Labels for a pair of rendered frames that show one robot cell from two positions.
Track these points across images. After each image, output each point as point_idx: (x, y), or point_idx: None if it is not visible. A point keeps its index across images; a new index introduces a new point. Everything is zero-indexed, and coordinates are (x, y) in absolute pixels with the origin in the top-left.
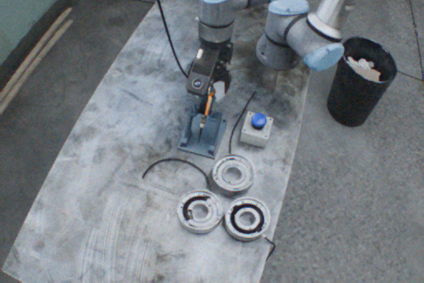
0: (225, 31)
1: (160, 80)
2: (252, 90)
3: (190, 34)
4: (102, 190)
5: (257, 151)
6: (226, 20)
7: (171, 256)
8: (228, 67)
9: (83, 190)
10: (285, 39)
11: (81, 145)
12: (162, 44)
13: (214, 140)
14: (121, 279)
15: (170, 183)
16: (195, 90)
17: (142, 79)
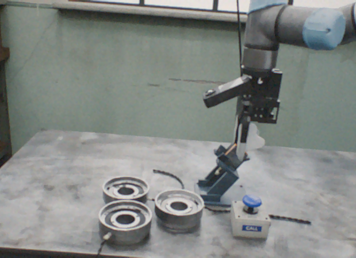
0: (250, 53)
1: (263, 167)
2: (310, 221)
3: (343, 175)
4: (130, 156)
5: (226, 231)
6: (252, 38)
7: (75, 191)
8: (325, 202)
9: (126, 149)
10: None
11: (167, 144)
12: (309, 163)
13: (210, 188)
14: (46, 171)
15: (154, 183)
16: (204, 95)
17: (256, 159)
